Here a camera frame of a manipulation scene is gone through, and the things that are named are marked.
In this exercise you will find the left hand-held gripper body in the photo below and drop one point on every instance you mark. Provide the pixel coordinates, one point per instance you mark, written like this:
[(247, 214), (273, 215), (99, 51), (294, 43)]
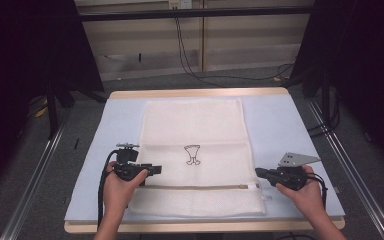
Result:
[(126, 165)]

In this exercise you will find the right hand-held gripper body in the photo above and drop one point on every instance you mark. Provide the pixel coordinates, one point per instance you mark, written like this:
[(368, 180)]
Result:
[(290, 175)]

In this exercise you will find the white towel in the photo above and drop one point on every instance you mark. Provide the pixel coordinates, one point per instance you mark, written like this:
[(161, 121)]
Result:
[(196, 133)]

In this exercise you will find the person's right hand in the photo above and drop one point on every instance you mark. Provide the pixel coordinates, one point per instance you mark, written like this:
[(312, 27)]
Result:
[(308, 196)]

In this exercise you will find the person's left hand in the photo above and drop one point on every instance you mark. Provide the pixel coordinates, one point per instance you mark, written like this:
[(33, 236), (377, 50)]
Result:
[(120, 193)]

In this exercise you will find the light blue table mat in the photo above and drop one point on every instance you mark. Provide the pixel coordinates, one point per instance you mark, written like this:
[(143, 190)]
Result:
[(276, 133)]

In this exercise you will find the black stand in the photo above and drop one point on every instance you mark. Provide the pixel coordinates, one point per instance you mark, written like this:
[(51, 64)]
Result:
[(325, 96), (51, 110)]

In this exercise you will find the black curtain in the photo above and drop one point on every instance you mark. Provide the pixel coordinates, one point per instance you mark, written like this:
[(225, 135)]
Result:
[(370, 66), (20, 66)]

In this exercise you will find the black horizontal bar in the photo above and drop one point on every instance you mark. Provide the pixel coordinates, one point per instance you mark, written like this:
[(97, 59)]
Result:
[(196, 14)]

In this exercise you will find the metal floor rail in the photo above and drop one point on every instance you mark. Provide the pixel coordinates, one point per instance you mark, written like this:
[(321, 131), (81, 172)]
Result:
[(30, 190), (356, 186)]

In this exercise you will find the white wall socket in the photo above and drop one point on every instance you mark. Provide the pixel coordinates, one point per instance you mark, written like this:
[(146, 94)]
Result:
[(180, 3)]

